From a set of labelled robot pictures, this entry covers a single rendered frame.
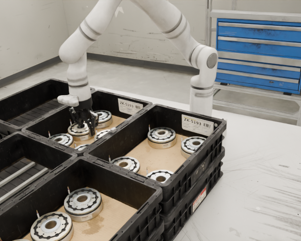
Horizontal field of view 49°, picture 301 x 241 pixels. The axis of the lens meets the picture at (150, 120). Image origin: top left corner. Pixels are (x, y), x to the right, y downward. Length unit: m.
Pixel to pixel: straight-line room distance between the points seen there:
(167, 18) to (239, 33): 1.81
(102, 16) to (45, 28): 3.79
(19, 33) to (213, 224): 3.88
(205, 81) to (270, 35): 1.58
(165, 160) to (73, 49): 0.47
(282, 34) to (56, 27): 3.20
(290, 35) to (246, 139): 1.44
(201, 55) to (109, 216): 0.66
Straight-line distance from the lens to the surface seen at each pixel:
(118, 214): 0.94
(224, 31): 2.90
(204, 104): 1.33
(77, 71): 1.16
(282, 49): 2.82
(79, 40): 1.10
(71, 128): 1.31
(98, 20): 1.07
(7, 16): 4.47
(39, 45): 4.78
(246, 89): 2.97
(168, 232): 0.99
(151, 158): 1.13
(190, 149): 1.11
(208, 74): 1.27
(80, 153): 1.02
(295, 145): 1.49
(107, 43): 4.70
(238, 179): 1.26
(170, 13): 1.09
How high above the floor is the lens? 1.48
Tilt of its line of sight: 29 degrees down
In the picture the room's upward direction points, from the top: 4 degrees counter-clockwise
